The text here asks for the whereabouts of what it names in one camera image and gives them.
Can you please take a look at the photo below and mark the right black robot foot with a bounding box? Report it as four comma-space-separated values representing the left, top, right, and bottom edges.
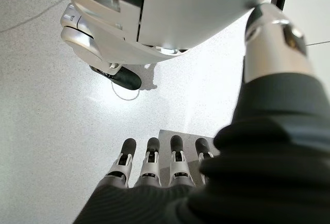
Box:
89, 63, 142, 90

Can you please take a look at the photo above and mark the right robot hand dark glove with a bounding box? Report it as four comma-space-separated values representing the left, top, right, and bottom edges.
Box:
73, 4, 330, 224

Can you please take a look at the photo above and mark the thin white floor cable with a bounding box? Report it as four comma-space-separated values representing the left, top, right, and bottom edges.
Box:
110, 81, 141, 102

